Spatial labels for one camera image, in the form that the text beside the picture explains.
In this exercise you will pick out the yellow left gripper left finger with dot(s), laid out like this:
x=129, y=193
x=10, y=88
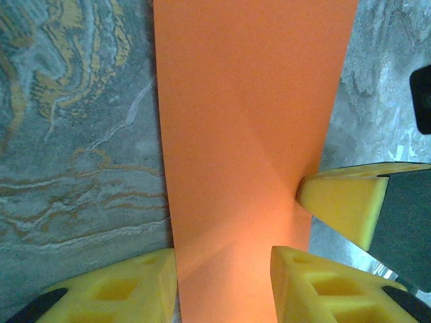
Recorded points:
x=144, y=286

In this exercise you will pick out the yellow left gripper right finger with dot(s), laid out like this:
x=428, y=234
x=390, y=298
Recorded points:
x=293, y=289

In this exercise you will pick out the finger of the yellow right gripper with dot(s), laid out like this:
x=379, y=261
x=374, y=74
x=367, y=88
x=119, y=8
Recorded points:
x=340, y=202

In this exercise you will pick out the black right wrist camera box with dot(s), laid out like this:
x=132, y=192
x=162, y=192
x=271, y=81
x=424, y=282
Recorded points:
x=422, y=101

